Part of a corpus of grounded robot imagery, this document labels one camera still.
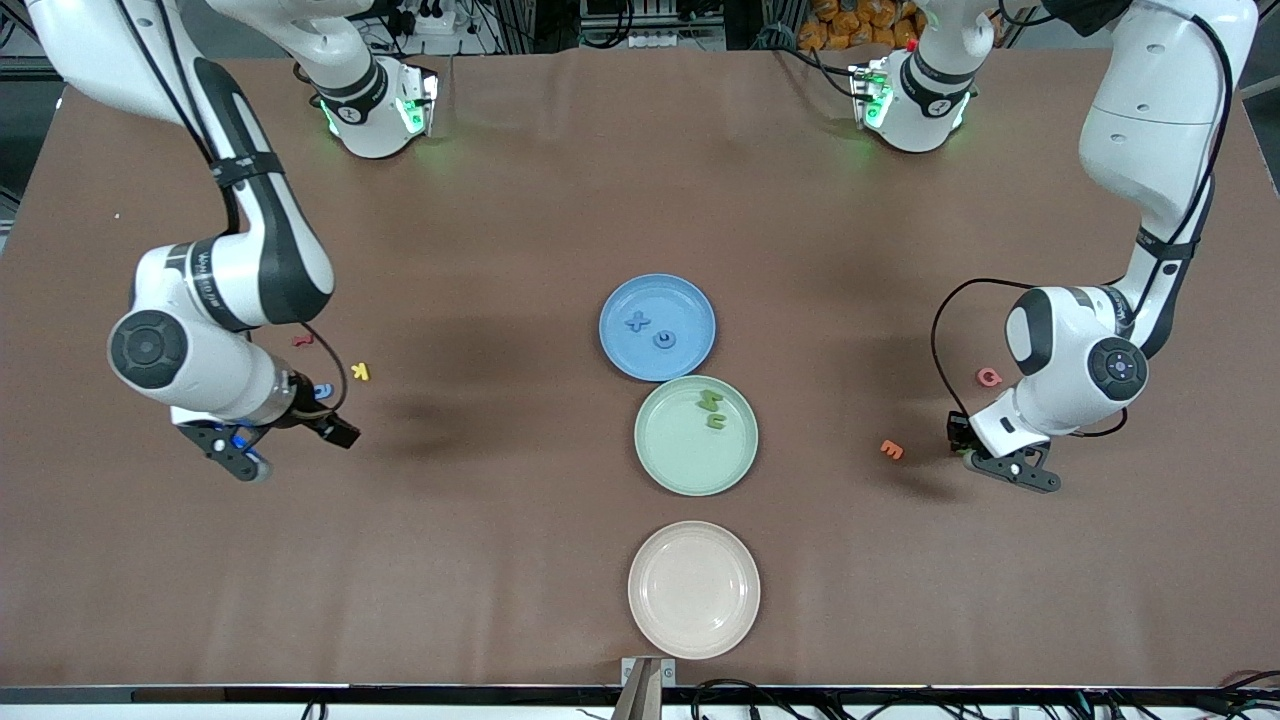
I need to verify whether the brown paper table cover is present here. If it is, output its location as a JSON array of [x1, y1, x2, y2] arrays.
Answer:
[[0, 45, 1280, 691]]

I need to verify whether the green plate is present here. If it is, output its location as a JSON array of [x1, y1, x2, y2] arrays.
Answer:
[[634, 375, 760, 498]]

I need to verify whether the blue plate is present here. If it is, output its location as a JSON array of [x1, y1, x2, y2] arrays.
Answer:
[[599, 273, 718, 383]]

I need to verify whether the beige plate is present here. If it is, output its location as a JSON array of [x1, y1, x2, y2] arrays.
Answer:
[[627, 520, 762, 661]]

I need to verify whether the white power strip with plugs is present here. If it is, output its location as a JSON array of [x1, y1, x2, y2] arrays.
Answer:
[[388, 0, 461, 39]]

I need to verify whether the pile of orange packets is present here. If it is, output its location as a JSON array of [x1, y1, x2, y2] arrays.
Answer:
[[797, 0, 926, 51]]

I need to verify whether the long white power strip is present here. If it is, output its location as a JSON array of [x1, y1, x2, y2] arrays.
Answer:
[[580, 28, 727, 53]]

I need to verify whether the table edge rail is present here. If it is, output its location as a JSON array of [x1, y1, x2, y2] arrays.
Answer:
[[0, 684, 1280, 707]]

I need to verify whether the black cable loop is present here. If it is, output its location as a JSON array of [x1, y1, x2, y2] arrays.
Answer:
[[690, 678, 801, 720]]

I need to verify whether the metal bracket at table edge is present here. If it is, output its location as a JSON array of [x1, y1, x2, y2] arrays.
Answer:
[[620, 656, 678, 720]]

